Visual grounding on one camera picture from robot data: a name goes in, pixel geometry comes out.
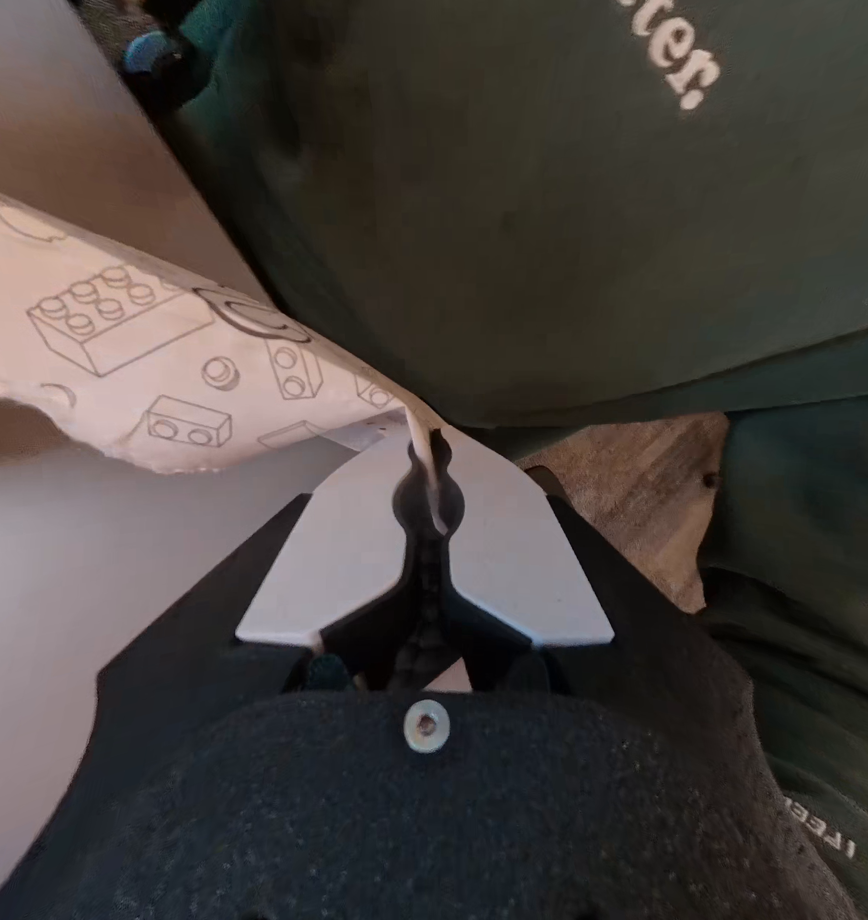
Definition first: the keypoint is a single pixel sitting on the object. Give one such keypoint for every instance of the white printed paper bag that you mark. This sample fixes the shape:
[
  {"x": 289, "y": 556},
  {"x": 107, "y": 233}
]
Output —
[{"x": 154, "y": 359}]

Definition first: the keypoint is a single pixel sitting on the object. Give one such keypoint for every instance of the person's green sweatshirt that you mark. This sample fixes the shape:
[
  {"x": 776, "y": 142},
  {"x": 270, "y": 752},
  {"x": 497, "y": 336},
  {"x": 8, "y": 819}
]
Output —
[{"x": 513, "y": 215}]

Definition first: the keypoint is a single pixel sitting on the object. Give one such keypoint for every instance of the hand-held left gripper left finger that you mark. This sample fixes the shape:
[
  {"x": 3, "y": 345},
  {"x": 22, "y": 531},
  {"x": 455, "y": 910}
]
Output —
[{"x": 333, "y": 546}]

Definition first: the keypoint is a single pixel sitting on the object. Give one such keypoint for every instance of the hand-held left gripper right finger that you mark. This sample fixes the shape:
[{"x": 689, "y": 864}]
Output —
[{"x": 520, "y": 553}]

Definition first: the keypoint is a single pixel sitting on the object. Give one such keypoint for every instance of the dark round knob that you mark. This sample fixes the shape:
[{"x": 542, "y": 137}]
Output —
[{"x": 150, "y": 54}]

